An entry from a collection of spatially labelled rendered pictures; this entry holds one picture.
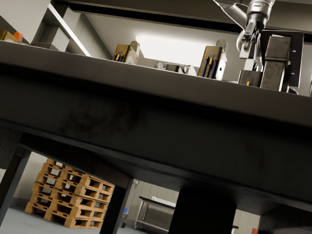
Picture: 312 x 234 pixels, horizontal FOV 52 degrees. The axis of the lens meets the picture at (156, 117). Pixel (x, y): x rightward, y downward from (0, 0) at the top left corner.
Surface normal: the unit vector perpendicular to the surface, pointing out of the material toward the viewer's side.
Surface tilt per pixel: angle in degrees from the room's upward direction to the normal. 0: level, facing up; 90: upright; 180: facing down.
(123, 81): 90
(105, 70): 90
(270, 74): 90
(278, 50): 90
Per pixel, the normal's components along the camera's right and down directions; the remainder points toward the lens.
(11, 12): 0.93, 0.21
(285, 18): -0.20, -0.33
